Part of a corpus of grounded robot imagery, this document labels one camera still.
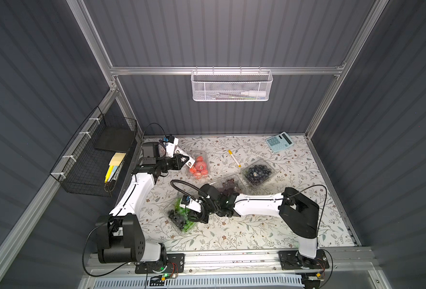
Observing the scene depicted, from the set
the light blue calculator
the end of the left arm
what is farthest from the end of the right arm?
the light blue calculator

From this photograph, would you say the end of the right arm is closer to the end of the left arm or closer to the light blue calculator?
the end of the left arm

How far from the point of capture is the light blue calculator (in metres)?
1.14
